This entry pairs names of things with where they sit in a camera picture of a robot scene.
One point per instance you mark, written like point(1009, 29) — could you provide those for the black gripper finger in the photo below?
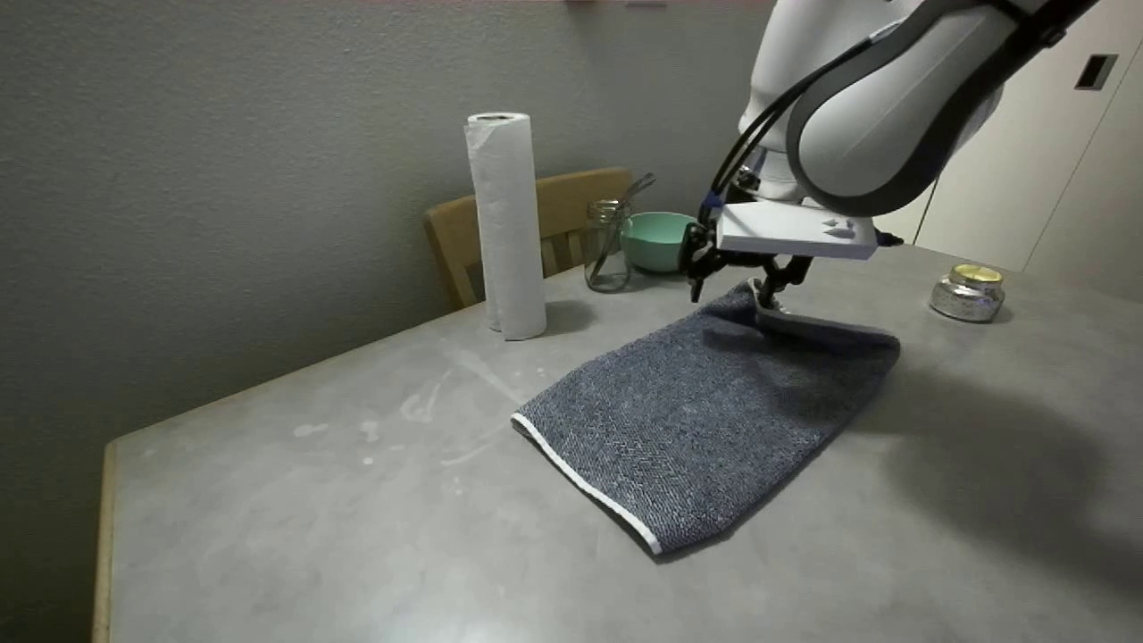
point(696, 286)
point(766, 297)

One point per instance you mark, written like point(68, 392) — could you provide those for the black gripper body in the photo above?
point(775, 272)

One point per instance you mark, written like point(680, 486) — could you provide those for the blue striped towel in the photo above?
point(696, 428)

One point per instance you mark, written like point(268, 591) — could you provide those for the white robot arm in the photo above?
point(856, 109)

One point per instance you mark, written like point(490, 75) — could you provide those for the white paper towel roll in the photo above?
point(509, 221)

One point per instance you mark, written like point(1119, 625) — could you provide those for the mint green bowl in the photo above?
point(654, 242)

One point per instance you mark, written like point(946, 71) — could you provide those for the clear glass jar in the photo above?
point(610, 268)

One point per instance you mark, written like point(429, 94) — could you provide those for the yellow candle jar lid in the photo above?
point(969, 294)

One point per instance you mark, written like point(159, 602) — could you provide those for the white kitchen cabinets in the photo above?
point(1056, 180)

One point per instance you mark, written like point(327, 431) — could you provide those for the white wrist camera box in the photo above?
point(766, 226)

